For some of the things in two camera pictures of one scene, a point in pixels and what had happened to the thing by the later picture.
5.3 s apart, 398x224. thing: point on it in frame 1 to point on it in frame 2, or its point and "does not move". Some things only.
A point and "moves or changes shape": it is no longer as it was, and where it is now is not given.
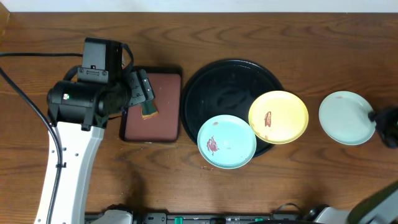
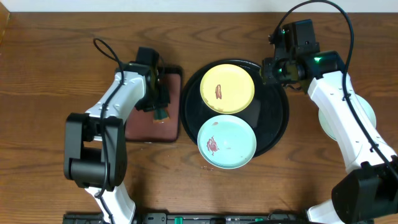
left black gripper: x=142 y=90 to x=160 y=101
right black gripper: x=382 y=115 to x=267 y=65
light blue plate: x=226 y=141 does not move
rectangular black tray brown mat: x=166 y=83 does not move
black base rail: x=125 y=218 does not move
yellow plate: x=278 y=117 to x=227 y=88
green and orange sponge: x=149 y=109 moves or changes shape
